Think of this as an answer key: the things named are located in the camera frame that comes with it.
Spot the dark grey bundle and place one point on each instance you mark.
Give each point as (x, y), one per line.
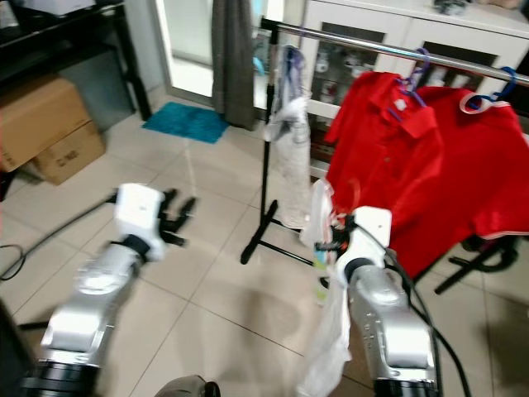
(450, 7)

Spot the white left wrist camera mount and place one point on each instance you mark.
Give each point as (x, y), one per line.
(139, 217)

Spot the grey robot foot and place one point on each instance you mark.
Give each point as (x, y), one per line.
(186, 389)

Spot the black desk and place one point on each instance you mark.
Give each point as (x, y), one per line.
(66, 37)

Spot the blue hanger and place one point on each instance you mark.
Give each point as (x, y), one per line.
(475, 103)

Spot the clear plastic garment bag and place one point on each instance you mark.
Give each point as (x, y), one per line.
(291, 165)

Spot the red shirt white-trimmed collar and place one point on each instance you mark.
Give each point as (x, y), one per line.
(471, 182)

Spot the black bulky object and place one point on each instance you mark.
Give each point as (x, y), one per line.
(7, 364)

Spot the white shirt green label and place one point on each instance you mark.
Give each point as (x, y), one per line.
(326, 347)

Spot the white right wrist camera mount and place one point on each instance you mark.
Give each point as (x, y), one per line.
(368, 231)

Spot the teal floor mat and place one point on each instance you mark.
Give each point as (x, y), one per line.
(186, 122)

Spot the red polo shirt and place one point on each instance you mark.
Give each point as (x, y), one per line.
(380, 157)

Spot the white glass-door cabinet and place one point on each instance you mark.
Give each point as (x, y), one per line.
(380, 12)

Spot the large plain cardboard box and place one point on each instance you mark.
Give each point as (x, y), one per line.
(41, 116)

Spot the grey curtain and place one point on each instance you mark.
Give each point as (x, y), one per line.
(233, 58)

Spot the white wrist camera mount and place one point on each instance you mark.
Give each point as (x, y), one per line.
(368, 231)
(139, 217)

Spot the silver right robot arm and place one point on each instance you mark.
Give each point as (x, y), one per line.
(393, 331)

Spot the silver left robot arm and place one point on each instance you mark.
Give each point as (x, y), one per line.
(83, 314)

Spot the purple hanger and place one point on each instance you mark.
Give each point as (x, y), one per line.
(413, 89)

